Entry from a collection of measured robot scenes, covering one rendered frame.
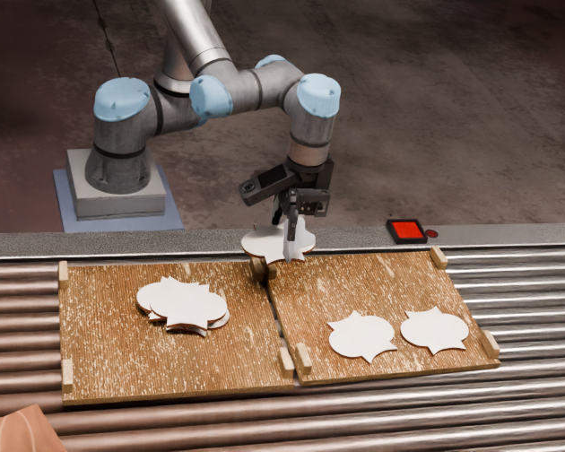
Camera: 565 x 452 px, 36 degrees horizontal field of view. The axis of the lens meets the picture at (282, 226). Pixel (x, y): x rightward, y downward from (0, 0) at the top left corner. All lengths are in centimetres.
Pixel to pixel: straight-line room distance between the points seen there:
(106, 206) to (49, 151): 187
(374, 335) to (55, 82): 294
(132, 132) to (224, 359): 58
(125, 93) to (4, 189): 176
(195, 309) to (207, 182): 209
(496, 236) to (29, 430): 123
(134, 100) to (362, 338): 70
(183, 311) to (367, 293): 40
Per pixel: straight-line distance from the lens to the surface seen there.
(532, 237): 219
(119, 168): 197
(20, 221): 345
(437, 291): 189
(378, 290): 184
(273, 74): 157
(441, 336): 177
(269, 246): 169
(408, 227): 206
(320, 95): 150
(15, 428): 137
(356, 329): 172
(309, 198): 161
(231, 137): 405
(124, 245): 188
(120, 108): 190
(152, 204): 202
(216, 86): 151
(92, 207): 200
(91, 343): 163
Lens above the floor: 210
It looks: 36 degrees down
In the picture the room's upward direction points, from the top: 11 degrees clockwise
